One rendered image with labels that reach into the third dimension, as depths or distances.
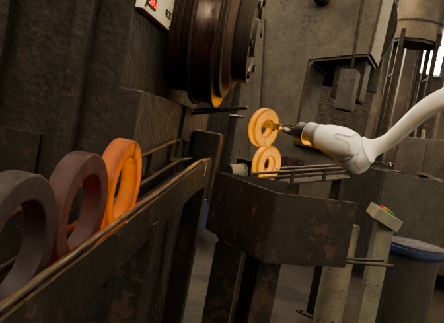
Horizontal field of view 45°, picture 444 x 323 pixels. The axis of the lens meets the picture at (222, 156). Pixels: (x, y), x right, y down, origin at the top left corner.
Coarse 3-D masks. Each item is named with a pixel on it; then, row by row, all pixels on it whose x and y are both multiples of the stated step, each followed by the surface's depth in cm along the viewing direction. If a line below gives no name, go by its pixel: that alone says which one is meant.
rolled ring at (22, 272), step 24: (0, 192) 57; (24, 192) 61; (48, 192) 67; (0, 216) 57; (24, 216) 68; (48, 216) 68; (24, 240) 69; (48, 240) 70; (24, 264) 68; (0, 288) 65
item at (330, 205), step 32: (224, 192) 119; (256, 192) 107; (224, 224) 117; (256, 224) 106; (288, 224) 103; (320, 224) 107; (352, 224) 111; (256, 256) 104; (288, 256) 104; (320, 256) 108; (256, 288) 117; (256, 320) 118
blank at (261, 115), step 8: (256, 112) 207; (264, 112) 207; (272, 112) 210; (256, 120) 204; (264, 120) 208; (248, 128) 206; (256, 128) 205; (248, 136) 208; (256, 136) 206; (264, 136) 210; (272, 136) 213; (256, 144) 208; (264, 144) 211
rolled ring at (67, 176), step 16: (64, 160) 76; (80, 160) 77; (96, 160) 81; (64, 176) 74; (80, 176) 76; (96, 176) 83; (64, 192) 73; (96, 192) 86; (64, 208) 73; (96, 208) 87; (64, 224) 74; (80, 224) 86; (96, 224) 87; (64, 240) 75; (80, 240) 84
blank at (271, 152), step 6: (258, 150) 212; (264, 150) 211; (270, 150) 214; (276, 150) 216; (258, 156) 210; (264, 156) 212; (270, 156) 214; (276, 156) 217; (252, 162) 211; (258, 162) 210; (264, 162) 212; (270, 162) 219; (276, 162) 218; (252, 168) 211; (258, 168) 210; (270, 168) 218; (276, 168) 219; (264, 174) 214; (270, 174) 216; (276, 174) 219
